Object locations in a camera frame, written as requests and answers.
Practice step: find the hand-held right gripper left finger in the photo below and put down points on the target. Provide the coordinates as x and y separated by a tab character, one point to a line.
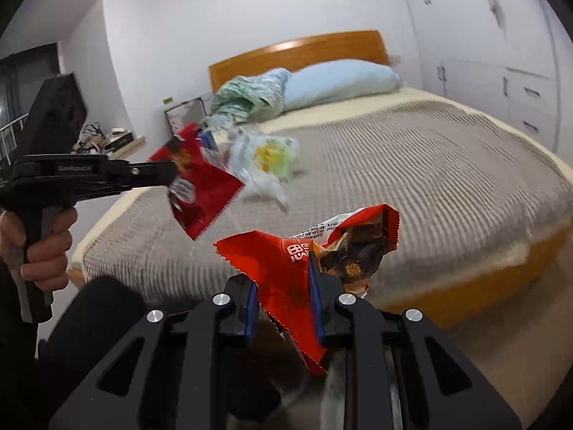
250	311

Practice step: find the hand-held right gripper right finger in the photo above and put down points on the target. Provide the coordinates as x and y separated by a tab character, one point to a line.
315	307

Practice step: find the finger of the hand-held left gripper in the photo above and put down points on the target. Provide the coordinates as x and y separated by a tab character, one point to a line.
152	174

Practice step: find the torn red snack wrapper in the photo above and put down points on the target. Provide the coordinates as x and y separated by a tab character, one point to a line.
286	277

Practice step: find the red snack packet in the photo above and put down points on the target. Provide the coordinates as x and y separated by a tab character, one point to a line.
206	197

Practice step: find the clear plastic bag yellow print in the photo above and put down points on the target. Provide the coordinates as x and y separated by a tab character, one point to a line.
264	161

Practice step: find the person's left hand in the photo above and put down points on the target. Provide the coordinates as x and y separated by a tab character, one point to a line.
49	255

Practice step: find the beige window sill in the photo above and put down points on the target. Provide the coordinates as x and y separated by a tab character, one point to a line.
134	144

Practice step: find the black flat box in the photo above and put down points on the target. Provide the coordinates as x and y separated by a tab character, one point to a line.
121	141

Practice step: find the metal window railing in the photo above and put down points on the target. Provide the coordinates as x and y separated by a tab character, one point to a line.
11	134

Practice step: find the small blue packet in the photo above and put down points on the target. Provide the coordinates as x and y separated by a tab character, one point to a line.
208	139

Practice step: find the black metal bedside rack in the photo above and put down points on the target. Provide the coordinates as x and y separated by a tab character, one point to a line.
188	109

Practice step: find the dark window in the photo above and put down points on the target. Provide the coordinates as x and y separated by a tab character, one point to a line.
22	80

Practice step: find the green floral quilt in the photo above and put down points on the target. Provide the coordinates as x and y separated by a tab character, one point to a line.
241	98

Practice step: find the brown checkered blanket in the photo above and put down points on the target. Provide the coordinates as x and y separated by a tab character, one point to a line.
403	165

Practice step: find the light blue pillow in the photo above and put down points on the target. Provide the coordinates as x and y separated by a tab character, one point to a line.
340	83

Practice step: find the white wardrobe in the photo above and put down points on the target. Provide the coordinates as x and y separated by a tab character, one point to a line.
470	31

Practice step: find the wooden bed frame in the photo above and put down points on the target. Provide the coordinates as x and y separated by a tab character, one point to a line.
313	53

